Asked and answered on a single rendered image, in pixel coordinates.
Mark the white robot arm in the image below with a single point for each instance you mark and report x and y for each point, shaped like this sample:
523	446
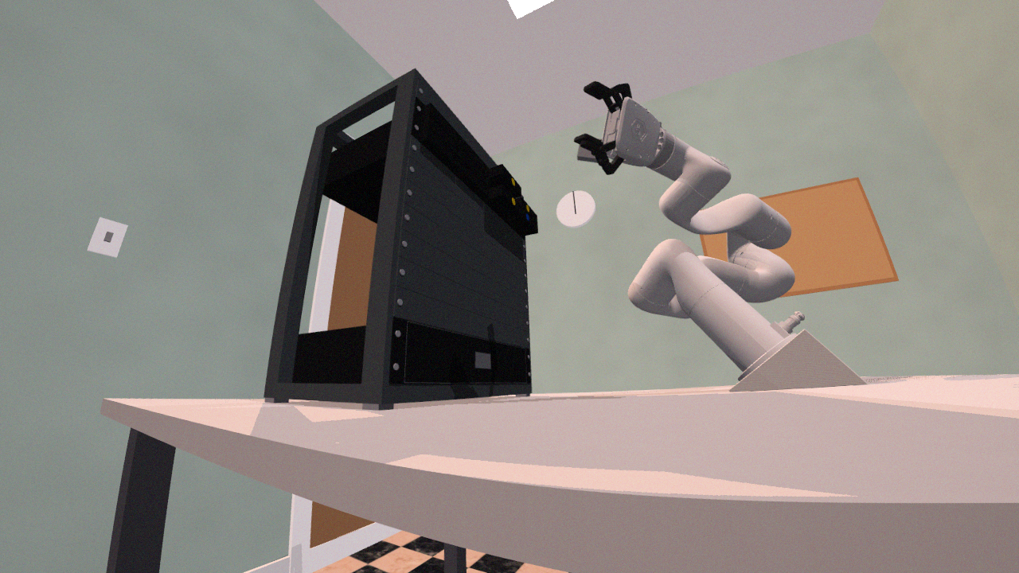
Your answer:
752	273

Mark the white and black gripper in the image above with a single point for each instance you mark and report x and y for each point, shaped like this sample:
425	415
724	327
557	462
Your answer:
638	137

